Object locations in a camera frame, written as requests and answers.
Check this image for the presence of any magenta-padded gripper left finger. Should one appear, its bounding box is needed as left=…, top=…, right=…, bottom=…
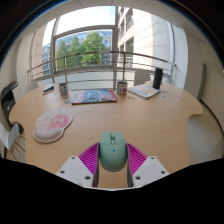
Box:
left=55, top=142, right=101, bottom=188

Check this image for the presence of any white chair with wooden legs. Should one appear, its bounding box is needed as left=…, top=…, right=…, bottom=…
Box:
left=0, top=122, right=27, bottom=162

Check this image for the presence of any metal balcony railing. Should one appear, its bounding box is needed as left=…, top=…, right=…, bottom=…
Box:
left=27, top=50, right=178, bottom=85

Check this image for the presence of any white red printed mug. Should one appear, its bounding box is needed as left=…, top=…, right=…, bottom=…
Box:
left=116, top=81, right=129, bottom=96

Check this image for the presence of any black office printer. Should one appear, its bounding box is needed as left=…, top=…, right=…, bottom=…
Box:
left=0, top=80, right=25, bottom=134

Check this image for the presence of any pink white mouse pad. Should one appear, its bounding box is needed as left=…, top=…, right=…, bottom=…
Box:
left=32, top=108, right=75, bottom=145

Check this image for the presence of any red blue magazine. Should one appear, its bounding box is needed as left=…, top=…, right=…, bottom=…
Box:
left=70, top=88, right=119, bottom=106

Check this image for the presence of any mint green computer mouse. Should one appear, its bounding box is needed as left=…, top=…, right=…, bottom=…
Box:
left=98, top=131, right=129, bottom=173

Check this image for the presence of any grey green door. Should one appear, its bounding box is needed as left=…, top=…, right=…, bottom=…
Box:
left=196, top=63, right=208, bottom=102

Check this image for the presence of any tall black speaker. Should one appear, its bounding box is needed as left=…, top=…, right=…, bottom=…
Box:
left=152, top=67, right=165, bottom=91

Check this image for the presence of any white plastic chair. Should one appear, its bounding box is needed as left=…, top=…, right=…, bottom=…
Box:
left=133, top=68, right=152, bottom=87
left=24, top=82, right=41, bottom=96

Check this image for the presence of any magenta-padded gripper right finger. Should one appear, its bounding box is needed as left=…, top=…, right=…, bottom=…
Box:
left=125, top=143, right=170, bottom=188

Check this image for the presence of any dark blue stapler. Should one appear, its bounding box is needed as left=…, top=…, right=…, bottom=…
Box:
left=42, top=85, right=56, bottom=96

